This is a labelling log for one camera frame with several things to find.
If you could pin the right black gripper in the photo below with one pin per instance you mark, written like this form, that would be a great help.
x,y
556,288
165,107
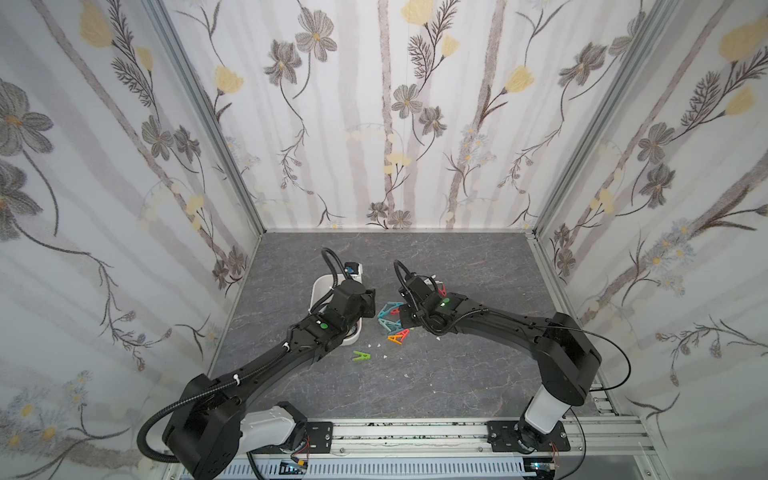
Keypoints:
x,y
408,314

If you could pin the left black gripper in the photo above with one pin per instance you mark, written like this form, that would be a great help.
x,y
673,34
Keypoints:
x,y
365,300

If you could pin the white plastic storage box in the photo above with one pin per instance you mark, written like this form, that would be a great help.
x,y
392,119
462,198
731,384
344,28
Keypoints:
x,y
322,291

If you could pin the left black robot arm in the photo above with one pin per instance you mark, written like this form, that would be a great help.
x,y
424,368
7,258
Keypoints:
x,y
203,430

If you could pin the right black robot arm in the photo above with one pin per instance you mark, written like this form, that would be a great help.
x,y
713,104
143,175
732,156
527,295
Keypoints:
x,y
567,360

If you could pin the teal clothespin upper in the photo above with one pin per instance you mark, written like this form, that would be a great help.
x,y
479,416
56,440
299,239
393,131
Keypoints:
x,y
385,311

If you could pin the mint clothespin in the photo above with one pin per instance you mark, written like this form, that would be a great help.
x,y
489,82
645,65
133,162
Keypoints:
x,y
391,327

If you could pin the orange clothespin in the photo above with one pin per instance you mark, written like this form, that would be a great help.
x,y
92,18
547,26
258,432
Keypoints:
x,y
399,336

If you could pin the green clothespin lower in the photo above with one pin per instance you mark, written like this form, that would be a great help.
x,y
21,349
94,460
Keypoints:
x,y
360,356

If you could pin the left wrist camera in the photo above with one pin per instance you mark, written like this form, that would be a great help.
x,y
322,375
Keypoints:
x,y
353,270

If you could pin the white cable duct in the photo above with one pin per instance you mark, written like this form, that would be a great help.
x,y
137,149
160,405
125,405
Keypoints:
x,y
396,468

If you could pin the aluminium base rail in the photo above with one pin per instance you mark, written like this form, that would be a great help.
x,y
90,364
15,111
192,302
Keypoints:
x,y
603,447

